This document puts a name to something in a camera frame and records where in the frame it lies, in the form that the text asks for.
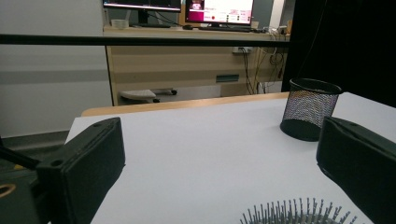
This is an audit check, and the black horizontal frame bar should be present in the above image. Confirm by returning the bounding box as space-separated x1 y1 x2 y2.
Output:
0 33 291 49

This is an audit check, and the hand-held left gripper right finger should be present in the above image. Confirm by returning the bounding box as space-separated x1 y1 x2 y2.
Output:
316 116 396 224

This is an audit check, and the white table cover sheet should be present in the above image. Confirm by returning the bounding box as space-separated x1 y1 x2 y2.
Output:
49 91 396 224

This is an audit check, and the tangle of desk cables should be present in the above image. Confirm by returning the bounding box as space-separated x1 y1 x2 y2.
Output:
238 46 286 95

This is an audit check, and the white power strip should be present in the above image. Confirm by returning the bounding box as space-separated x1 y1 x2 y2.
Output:
232 46 254 55

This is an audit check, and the bright pink computer monitor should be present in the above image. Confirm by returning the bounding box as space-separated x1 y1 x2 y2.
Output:
184 0 255 26

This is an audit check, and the black mesh pen holder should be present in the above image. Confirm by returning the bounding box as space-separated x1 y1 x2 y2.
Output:
279 77 344 143

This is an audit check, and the white office chair base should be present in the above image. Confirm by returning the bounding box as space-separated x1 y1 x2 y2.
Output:
119 88 178 104

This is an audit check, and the wooden office desk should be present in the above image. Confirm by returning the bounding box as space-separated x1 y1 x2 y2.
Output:
103 25 291 107

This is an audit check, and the black curtain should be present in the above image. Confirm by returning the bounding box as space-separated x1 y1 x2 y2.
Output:
281 0 396 108

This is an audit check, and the white partition panel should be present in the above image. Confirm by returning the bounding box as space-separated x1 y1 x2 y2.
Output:
0 0 114 138

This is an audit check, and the black keyboard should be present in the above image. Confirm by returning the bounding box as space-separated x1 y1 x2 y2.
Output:
198 25 254 33

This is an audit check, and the small white container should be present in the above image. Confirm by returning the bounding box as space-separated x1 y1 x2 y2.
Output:
110 19 130 30

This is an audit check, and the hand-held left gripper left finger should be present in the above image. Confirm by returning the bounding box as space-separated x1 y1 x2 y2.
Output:
35 117 126 224

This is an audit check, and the light blue hairbrush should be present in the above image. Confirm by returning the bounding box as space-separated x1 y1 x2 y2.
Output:
239 197 359 224

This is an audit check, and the dark computer monitor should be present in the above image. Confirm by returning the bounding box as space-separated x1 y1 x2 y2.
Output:
102 0 182 26

